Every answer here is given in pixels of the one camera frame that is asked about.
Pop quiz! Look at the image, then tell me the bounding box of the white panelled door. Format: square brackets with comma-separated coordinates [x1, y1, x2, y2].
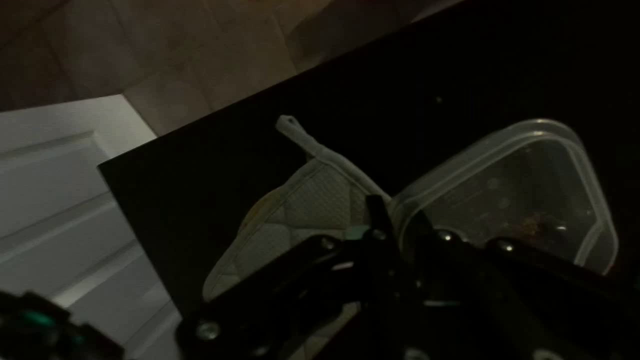
[0, 93, 182, 360]

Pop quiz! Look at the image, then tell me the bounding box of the grey quilted pot holder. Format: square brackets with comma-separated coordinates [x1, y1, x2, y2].
[200, 114, 396, 360]

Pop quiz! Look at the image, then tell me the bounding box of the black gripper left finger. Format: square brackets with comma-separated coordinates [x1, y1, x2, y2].
[173, 193, 418, 360]

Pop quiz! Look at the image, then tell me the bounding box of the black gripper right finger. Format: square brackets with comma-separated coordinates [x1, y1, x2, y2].
[398, 211, 640, 360]

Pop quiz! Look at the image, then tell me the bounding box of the clear plastic food container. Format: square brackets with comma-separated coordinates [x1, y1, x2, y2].
[385, 117, 621, 277]

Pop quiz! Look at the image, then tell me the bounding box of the black table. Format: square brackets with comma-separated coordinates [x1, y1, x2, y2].
[96, 0, 640, 360]

